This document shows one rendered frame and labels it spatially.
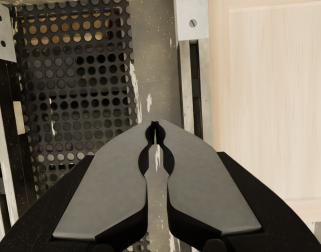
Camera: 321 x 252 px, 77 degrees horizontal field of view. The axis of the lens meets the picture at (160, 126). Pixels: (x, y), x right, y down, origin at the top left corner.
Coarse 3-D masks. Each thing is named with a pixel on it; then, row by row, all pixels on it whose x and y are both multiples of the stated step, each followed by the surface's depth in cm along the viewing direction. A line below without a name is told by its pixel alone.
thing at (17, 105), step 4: (16, 104) 48; (20, 104) 49; (16, 108) 48; (20, 108) 49; (16, 112) 48; (20, 112) 49; (16, 116) 48; (20, 116) 49; (16, 120) 48; (20, 120) 49; (16, 124) 48; (20, 124) 49; (20, 128) 49; (20, 132) 49; (24, 132) 50
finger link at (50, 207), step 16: (80, 160) 9; (64, 176) 8; (80, 176) 8; (48, 192) 7; (64, 192) 7; (32, 208) 7; (48, 208) 7; (64, 208) 7; (16, 224) 6; (32, 224) 6; (48, 224) 6; (16, 240) 6; (32, 240) 6; (48, 240) 6; (64, 240) 6; (80, 240) 6
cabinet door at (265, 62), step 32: (224, 0) 44; (256, 0) 44; (288, 0) 44; (320, 0) 44; (224, 32) 45; (256, 32) 45; (288, 32) 45; (320, 32) 45; (224, 64) 46; (256, 64) 46; (288, 64) 46; (320, 64) 45; (224, 96) 47; (256, 96) 47; (288, 96) 46; (320, 96) 46; (224, 128) 47; (256, 128) 47; (288, 128) 47; (320, 128) 47; (256, 160) 48; (288, 160) 48; (320, 160) 48; (288, 192) 49; (320, 192) 49
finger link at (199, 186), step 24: (168, 144) 10; (192, 144) 10; (168, 168) 10; (192, 168) 8; (216, 168) 8; (168, 192) 7; (192, 192) 7; (216, 192) 7; (240, 192) 7; (168, 216) 8; (192, 216) 6; (216, 216) 6; (240, 216) 6; (192, 240) 7
